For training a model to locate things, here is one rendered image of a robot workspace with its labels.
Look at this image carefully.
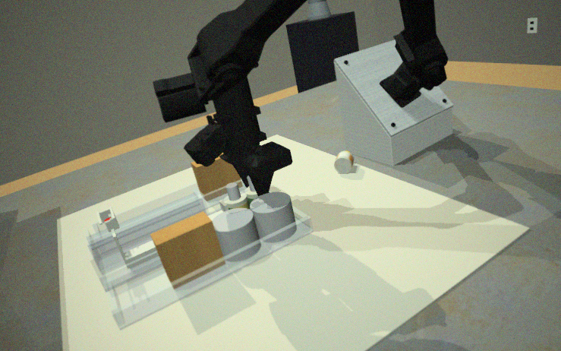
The brown box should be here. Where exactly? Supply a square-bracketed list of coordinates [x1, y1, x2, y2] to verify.
[191, 152, 241, 194]
[150, 212, 223, 282]

